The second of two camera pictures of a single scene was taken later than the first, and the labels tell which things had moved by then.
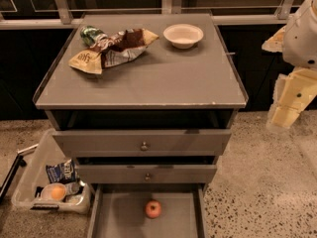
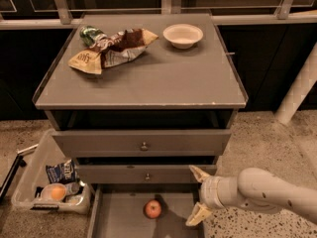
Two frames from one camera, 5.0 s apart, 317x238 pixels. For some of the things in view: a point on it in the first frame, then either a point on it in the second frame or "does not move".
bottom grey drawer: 118,210 does not move
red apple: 153,209 does not move
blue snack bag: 61,173 does not move
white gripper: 301,40 to 209,191
